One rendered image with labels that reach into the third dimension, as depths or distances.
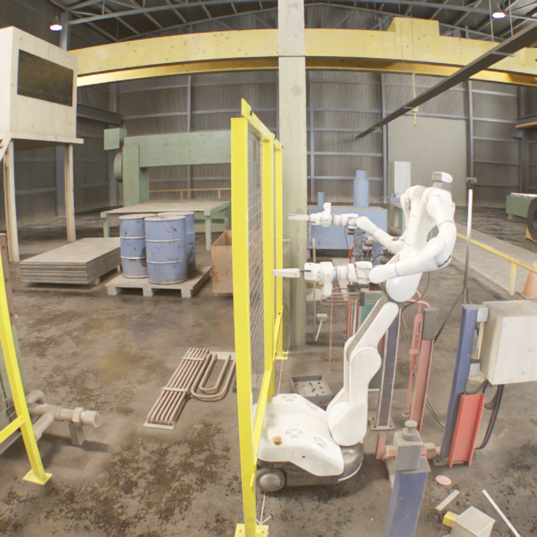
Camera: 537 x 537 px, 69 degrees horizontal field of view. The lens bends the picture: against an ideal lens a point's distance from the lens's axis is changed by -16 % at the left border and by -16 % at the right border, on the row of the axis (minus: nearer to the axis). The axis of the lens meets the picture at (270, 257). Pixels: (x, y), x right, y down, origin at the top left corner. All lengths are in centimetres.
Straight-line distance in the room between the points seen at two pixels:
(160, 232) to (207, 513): 437
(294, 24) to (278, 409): 325
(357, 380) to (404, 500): 73
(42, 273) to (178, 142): 662
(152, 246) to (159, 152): 680
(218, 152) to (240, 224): 1076
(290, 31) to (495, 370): 328
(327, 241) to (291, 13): 524
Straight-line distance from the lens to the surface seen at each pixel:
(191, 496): 247
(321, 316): 504
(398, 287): 218
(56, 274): 703
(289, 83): 413
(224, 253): 575
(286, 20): 430
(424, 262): 179
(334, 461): 235
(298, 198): 406
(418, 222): 220
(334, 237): 855
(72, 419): 290
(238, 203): 152
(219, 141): 1228
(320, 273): 185
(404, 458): 175
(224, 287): 584
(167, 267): 612
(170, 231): 604
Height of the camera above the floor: 162
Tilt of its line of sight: 11 degrees down
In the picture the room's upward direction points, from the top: straight up
